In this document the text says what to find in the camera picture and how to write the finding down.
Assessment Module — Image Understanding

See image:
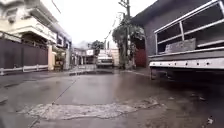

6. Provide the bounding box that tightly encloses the white van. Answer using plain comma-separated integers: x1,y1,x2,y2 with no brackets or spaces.
96,49,115,70

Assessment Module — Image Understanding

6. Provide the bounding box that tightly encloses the wet grey concrete road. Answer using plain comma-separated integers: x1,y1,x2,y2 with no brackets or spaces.
0,68,224,128

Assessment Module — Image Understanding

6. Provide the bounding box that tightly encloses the dark brown fence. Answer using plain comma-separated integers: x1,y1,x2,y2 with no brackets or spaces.
0,31,50,76

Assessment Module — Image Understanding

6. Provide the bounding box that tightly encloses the dark grey building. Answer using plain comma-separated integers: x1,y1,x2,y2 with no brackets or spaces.
129,0,214,69

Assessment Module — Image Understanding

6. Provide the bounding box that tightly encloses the grey flatbed truck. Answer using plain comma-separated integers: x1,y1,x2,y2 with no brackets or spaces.
148,0,224,81

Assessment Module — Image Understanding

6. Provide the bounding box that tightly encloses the utility pole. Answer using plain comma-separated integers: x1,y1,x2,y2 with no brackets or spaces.
118,0,132,69

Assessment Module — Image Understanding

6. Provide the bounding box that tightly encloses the white multi-storey building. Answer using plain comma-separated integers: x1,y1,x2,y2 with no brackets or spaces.
0,0,73,71

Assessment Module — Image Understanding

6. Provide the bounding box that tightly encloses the red gate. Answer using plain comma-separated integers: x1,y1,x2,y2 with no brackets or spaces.
134,49,148,68

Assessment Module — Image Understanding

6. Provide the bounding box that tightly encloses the green tree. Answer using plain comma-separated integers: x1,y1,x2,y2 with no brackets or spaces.
111,18,146,69

